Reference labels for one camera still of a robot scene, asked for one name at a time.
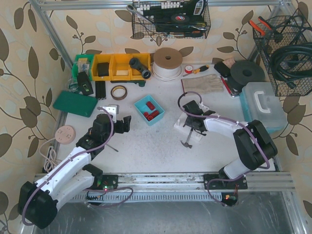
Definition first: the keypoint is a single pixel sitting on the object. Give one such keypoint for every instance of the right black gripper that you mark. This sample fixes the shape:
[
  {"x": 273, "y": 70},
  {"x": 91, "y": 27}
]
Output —
[{"x": 193, "y": 121}]

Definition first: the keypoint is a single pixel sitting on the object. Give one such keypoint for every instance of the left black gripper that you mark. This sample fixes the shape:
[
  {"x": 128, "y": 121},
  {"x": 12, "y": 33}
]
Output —
[{"x": 122, "y": 124}]

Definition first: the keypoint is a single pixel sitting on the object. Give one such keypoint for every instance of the small hammer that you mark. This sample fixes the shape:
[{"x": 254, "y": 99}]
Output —
[{"x": 186, "y": 143}]

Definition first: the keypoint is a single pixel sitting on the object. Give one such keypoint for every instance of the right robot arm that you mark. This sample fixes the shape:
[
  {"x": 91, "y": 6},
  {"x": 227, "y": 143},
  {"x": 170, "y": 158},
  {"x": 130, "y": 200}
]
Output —
[{"x": 230, "y": 148}]

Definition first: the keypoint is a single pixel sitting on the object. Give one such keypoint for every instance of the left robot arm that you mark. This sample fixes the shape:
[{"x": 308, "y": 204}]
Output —
[{"x": 40, "y": 201}]

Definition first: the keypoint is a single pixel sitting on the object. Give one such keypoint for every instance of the small red spring front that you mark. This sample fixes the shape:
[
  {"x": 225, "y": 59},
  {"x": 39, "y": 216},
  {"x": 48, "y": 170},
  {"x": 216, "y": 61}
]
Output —
[{"x": 145, "y": 114}]

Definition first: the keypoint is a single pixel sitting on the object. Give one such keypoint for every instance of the red spring middle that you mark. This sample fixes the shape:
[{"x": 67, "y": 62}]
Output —
[{"x": 154, "y": 114}]

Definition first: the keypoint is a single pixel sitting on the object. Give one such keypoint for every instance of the long red spring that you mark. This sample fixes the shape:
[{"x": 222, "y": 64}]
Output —
[{"x": 150, "y": 105}]

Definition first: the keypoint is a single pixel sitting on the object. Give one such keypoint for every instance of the white peg board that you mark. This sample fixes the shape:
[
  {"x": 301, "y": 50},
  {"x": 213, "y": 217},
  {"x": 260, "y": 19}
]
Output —
[{"x": 186, "y": 130}]

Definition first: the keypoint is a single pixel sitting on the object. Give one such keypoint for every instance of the light blue plastic box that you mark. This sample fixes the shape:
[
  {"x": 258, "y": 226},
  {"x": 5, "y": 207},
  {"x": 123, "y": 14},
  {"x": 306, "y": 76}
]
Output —
[{"x": 141, "y": 107}]

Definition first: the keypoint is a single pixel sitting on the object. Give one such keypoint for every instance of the metal nail pin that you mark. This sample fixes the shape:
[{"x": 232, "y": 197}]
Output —
[{"x": 112, "y": 148}]

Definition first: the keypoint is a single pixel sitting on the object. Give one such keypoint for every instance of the brown tape roll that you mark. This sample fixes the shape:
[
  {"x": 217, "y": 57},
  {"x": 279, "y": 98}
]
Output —
[{"x": 119, "y": 92}]

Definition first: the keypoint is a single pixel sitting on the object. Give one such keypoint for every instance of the beige work glove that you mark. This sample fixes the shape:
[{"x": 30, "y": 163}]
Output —
[{"x": 203, "y": 85}]

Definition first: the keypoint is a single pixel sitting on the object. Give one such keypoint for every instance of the black ribbed block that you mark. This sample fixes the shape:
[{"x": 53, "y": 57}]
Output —
[{"x": 100, "y": 90}]

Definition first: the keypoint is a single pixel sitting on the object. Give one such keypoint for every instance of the green plastic lid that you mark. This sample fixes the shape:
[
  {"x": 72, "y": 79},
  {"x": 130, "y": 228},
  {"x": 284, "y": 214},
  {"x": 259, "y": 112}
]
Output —
[{"x": 75, "y": 103}]

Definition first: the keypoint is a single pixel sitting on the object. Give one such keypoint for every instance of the grey pipe fitting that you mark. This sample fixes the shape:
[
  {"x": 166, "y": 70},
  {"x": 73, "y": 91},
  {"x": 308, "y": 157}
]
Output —
[{"x": 137, "y": 65}]

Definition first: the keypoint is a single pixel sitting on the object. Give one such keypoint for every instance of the yellow storage bin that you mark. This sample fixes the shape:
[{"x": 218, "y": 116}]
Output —
[{"x": 118, "y": 67}]

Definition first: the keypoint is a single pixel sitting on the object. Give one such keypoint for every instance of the red white tape roll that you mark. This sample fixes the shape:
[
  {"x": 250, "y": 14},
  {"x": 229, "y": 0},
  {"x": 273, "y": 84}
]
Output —
[{"x": 188, "y": 69}]

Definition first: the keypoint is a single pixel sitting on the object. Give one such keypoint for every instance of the yellow black screwdriver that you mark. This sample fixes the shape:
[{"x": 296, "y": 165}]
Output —
[{"x": 198, "y": 70}]

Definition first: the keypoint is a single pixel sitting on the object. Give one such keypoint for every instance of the black green meter device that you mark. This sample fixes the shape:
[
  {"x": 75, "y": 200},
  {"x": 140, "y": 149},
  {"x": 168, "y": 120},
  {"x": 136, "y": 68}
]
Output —
[{"x": 84, "y": 84}]

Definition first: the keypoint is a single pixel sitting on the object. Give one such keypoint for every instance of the black box in bin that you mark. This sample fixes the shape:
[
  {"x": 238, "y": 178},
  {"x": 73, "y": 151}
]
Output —
[{"x": 103, "y": 69}]

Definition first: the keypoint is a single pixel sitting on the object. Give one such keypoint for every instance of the round beige power socket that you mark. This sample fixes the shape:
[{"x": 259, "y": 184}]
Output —
[{"x": 65, "y": 134}]

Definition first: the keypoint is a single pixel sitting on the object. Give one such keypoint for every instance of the black disc spool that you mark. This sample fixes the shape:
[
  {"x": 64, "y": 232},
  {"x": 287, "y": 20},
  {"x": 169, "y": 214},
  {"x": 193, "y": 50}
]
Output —
[{"x": 242, "y": 72}]

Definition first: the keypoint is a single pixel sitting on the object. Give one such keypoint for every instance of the green storage bin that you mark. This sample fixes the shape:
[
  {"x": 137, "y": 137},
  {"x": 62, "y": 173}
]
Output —
[{"x": 82, "y": 63}]

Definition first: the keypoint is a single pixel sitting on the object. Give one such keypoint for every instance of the black electrical tape roll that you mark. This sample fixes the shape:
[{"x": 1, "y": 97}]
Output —
[{"x": 179, "y": 19}]

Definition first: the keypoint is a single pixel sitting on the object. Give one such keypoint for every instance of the silver wrench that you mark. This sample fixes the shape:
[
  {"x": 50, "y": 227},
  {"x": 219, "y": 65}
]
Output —
[{"x": 132, "y": 10}]

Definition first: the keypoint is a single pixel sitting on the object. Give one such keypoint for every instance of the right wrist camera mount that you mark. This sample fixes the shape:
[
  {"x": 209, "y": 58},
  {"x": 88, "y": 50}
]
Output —
[{"x": 197, "y": 109}]

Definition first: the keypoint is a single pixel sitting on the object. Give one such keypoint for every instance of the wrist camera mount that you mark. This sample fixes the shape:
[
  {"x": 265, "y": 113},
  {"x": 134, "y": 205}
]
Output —
[
  {"x": 197, "y": 109},
  {"x": 112, "y": 109}
]

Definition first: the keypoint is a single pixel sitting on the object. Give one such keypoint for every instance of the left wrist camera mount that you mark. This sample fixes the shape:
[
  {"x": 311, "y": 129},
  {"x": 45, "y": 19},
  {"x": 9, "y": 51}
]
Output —
[{"x": 112, "y": 109}]

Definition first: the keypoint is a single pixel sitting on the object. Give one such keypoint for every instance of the green bin rail base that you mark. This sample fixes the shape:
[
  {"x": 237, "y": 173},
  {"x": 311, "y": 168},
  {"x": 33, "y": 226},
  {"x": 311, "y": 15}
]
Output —
[{"x": 140, "y": 83}]

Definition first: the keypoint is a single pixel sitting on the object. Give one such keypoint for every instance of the clear toolbox white handle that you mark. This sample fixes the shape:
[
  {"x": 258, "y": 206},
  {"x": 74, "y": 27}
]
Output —
[{"x": 259, "y": 102}]

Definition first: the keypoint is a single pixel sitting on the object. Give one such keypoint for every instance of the white cable spool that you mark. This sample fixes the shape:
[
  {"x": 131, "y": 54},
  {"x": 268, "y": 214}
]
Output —
[{"x": 167, "y": 65}]

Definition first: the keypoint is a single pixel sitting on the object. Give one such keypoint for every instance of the top wire basket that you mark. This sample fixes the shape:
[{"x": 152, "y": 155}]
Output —
[{"x": 164, "y": 19}]

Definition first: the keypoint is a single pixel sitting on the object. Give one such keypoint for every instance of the wire basket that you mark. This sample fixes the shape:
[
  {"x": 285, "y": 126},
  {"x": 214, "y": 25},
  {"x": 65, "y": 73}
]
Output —
[
  {"x": 164, "y": 19},
  {"x": 287, "y": 55}
]

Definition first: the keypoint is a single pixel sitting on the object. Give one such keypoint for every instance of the orange handled pliers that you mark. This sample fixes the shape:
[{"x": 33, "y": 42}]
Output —
[{"x": 257, "y": 27}]

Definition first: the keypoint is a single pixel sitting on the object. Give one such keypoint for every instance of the right wire basket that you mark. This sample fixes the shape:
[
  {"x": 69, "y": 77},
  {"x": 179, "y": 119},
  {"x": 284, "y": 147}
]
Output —
[{"x": 287, "y": 55}]

